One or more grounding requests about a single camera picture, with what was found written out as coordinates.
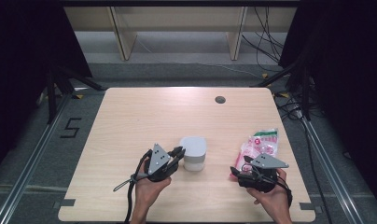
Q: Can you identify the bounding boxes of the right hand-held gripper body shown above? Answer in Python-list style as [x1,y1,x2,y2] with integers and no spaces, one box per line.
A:
[237,152,290,194]

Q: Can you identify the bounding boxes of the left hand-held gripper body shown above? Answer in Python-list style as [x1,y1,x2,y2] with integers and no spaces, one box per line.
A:
[145,143,180,183]

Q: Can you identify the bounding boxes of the pink printed bag of granules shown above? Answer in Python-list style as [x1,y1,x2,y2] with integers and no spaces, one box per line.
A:
[229,128,279,180]

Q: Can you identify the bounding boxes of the white lidded seasoning container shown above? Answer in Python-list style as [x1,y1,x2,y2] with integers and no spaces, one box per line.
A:
[179,135,208,173]

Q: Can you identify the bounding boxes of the person's left hand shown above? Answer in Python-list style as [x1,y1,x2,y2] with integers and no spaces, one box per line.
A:
[133,160,173,211]

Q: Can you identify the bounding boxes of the person's right hand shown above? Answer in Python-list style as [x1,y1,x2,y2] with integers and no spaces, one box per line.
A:
[245,167,292,217]

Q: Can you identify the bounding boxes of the black stand legs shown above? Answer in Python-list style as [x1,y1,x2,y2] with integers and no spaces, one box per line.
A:
[251,59,313,121]
[46,62,105,125]

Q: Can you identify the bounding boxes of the dark curtain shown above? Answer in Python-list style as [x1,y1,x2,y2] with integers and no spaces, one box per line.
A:
[279,0,377,216]
[0,0,93,175]

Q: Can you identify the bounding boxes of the light wooden shelf unit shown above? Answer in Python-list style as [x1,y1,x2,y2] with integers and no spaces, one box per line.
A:
[62,6,298,62]

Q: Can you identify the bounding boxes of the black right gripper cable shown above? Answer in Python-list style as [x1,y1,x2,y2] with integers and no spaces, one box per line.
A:
[276,180,294,208]

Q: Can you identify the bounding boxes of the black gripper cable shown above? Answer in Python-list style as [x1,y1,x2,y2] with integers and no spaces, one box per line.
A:
[276,180,294,208]
[124,148,153,224]

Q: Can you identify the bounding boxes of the grey strap on left gripper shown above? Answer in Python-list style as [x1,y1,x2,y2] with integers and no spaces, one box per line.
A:
[113,175,140,192]

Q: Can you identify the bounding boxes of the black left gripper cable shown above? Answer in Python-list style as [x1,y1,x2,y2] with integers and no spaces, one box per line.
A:
[124,148,153,224]

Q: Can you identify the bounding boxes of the black cables on floor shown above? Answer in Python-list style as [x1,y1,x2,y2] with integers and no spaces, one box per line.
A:
[274,92,306,123]

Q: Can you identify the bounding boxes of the grey metal floor rail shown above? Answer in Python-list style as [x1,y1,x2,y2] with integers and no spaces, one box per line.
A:
[301,118,367,224]
[0,92,73,224]

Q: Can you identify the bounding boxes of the bundle of black hanging cables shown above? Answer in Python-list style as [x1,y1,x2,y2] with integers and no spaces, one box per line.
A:
[242,6,286,64]

